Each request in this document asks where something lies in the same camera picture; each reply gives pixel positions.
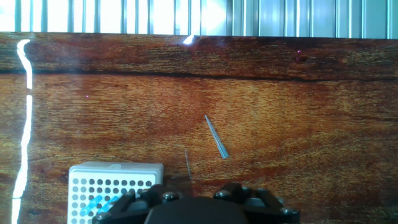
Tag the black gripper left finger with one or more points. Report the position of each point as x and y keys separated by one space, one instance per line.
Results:
x=155 y=194

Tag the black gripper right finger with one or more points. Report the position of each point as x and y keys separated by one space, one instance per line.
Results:
x=258 y=202

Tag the blue pipette tip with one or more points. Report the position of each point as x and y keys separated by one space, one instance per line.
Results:
x=90 y=205
x=107 y=205

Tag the clear grey pipette tip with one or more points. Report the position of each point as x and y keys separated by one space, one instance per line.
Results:
x=216 y=137

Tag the white pipette tip holder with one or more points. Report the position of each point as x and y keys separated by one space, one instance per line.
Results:
x=118 y=169

